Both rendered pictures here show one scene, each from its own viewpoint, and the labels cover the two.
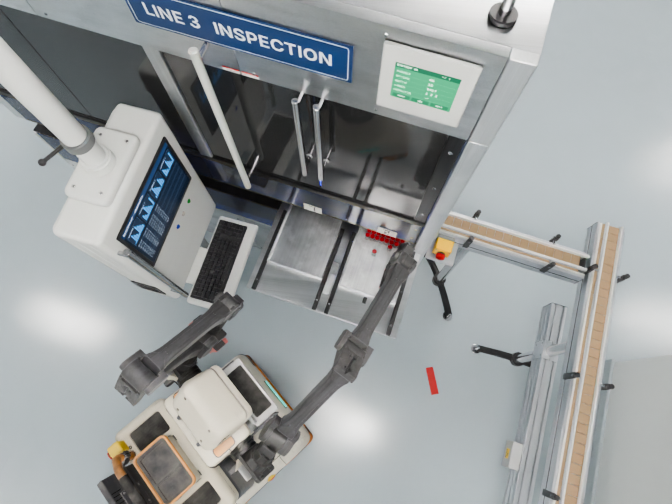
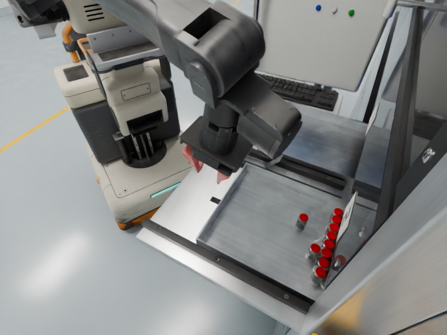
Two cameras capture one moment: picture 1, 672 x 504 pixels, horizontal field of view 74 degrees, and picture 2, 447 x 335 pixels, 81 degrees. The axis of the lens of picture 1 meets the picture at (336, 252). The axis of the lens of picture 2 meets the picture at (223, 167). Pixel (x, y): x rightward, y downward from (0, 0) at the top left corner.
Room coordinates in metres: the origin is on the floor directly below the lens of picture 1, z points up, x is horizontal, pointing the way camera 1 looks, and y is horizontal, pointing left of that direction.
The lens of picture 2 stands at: (0.52, -0.51, 1.45)
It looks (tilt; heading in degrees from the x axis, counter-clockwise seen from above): 48 degrees down; 99
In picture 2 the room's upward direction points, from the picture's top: straight up
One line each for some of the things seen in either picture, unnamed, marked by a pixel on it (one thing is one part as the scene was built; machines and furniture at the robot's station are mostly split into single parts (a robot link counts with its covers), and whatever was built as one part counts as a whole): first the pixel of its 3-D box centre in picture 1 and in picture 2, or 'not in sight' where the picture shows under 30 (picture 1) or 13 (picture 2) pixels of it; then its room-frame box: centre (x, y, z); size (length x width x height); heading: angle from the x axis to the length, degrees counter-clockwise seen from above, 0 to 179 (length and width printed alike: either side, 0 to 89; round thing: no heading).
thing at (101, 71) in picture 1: (113, 87); not in sight; (1.06, 0.79, 1.51); 0.49 x 0.01 x 0.59; 71
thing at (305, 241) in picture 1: (307, 236); (324, 141); (0.73, 0.13, 0.90); 0.34 x 0.26 x 0.04; 161
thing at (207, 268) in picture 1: (219, 260); (289, 89); (0.64, 0.55, 0.82); 0.40 x 0.14 x 0.02; 164
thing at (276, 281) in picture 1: (337, 263); (283, 176); (0.60, -0.01, 0.87); 0.70 x 0.48 x 0.02; 71
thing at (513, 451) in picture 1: (512, 455); not in sight; (-0.23, -0.84, 0.50); 0.12 x 0.05 x 0.09; 161
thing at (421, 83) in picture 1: (423, 87); not in sight; (0.70, -0.21, 1.96); 0.21 x 0.01 x 0.21; 71
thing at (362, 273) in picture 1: (378, 259); (288, 228); (0.62, -0.19, 0.90); 0.34 x 0.26 x 0.04; 161
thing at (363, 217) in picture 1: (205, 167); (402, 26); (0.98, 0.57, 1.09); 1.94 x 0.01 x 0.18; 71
